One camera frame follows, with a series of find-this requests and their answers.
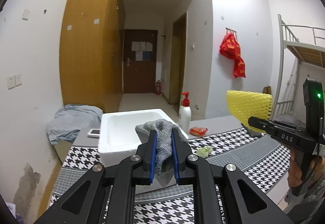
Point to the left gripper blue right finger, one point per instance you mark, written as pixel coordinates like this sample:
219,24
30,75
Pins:
222,194

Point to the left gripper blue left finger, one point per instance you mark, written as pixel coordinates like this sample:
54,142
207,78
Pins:
105,194

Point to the green wet wipes packet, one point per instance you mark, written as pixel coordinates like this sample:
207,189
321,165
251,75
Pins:
204,152

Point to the grey knitted cloth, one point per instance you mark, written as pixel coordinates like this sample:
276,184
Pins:
164,160

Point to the yellow foam fruit net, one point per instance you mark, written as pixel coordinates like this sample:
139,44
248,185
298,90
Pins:
244,104

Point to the person's right hand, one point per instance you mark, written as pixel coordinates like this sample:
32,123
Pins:
295,173

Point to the houndstooth table runner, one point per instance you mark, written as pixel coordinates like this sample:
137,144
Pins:
262,159

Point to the black smartphone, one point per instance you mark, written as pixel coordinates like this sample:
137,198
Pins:
252,133

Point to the white styrofoam box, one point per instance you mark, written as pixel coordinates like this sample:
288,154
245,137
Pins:
118,138

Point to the white phone on stool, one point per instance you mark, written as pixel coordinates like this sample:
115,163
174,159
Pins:
94,133

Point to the red snack packet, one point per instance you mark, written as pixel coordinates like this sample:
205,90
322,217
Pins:
198,131

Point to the grey-blue cloth bundle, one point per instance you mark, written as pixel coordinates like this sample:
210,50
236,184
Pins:
70,119

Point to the metal bunk bed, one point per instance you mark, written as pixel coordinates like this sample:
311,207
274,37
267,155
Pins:
311,53

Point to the white pump bottle red top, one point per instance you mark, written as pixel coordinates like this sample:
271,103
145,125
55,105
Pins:
185,112

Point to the red hanging bags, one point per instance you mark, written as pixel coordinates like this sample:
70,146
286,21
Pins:
230,49

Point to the red fire extinguisher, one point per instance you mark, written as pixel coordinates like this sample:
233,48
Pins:
158,87

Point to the brown side door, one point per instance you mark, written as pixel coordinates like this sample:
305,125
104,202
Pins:
178,59

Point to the dark brown entrance door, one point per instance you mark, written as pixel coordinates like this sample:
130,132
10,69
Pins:
139,61

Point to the wooden wardrobe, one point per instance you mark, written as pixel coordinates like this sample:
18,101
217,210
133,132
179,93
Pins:
91,53

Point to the wooden boards against wall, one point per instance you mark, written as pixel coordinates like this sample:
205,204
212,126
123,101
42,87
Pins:
267,90

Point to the wall coat hook rail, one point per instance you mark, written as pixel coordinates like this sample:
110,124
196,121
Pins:
228,30

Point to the wall socket pair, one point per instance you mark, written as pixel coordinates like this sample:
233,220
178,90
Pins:
14,81

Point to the white wall switch plate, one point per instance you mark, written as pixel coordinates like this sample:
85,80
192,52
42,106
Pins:
26,14

